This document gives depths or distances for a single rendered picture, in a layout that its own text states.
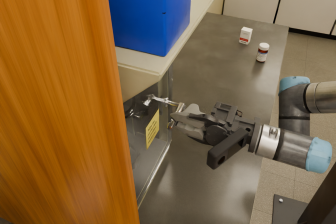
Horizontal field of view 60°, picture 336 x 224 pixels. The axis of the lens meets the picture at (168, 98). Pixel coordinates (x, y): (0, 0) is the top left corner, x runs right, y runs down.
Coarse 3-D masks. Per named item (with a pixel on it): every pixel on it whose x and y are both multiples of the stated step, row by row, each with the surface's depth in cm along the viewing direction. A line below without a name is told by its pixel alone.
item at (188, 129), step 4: (176, 124) 72; (180, 124) 73; (184, 124) 73; (188, 124) 74; (180, 128) 72; (184, 128) 72; (188, 128) 72; (192, 128) 72; (196, 128) 71; (200, 128) 72; (204, 128) 73; (184, 132) 73; (188, 132) 72; (192, 132) 72; (196, 132) 71; (200, 132) 71; (192, 136) 73; (196, 136) 72; (200, 136) 72
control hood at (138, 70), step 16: (192, 0) 51; (208, 0) 51; (192, 16) 46; (128, 48) 39; (176, 48) 40; (128, 64) 37; (144, 64) 37; (160, 64) 37; (128, 80) 38; (144, 80) 37; (128, 96) 40
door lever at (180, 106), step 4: (168, 100) 77; (164, 104) 76; (168, 104) 77; (172, 104) 76; (176, 104) 76; (180, 104) 75; (184, 104) 76; (176, 108) 74; (180, 108) 74; (184, 108) 76; (172, 120) 71; (168, 124) 70; (172, 124) 70; (168, 128) 71; (172, 128) 70
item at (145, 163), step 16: (160, 80) 68; (144, 96) 61; (160, 96) 71; (128, 112) 56; (144, 112) 64; (160, 112) 75; (128, 128) 58; (144, 128) 66; (160, 128) 79; (144, 144) 69; (160, 144) 83; (144, 160) 73; (160, 160) 87; (144, 176) 76; (144, 192) 80
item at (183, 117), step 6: (186, 108) 72; (192, 108) 72; (198, 108) 72; (174, 114) 71; (180, 114) 70; (186, 114) 69; (180, 120) 70; (186, 120) 70; (192, 120) 69; (198, 120) 68; (198, 126) 69
